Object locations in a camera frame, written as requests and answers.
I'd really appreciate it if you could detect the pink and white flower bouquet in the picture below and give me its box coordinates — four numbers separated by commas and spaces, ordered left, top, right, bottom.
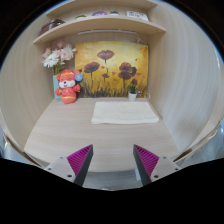
41, 40, 77, 76

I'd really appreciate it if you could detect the red plush mouse toy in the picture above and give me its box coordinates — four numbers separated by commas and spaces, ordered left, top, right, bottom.
54, 68, 84, 105

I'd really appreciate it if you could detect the wooden shelf board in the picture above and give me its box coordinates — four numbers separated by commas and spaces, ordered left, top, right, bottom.
32, 14, 167, 45

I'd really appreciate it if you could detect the poppy flower painting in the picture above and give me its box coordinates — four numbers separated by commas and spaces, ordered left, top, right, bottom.
74, 40, 150, 99

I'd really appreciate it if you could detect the brown leather case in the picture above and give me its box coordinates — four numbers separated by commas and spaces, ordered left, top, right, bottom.
39, 18, 66, 35

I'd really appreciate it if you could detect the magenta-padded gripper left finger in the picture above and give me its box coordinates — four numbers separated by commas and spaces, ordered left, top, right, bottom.
44, 144, 94, 187

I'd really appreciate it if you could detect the white printed card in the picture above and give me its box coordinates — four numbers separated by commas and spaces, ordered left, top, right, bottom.
125, 10, 150, 22

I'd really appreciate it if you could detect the cream white towel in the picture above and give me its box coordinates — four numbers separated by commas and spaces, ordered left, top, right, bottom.
91, 101, 160, 125

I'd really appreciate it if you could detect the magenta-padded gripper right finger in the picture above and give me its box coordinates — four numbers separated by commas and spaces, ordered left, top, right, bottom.
133, 144, 182, 187

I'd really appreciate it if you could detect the white cable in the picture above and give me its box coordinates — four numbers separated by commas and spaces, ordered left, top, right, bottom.
135, 32, 152, 101

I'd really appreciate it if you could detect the light blue vase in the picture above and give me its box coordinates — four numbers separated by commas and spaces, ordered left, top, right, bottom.
52, 73, 63, 102

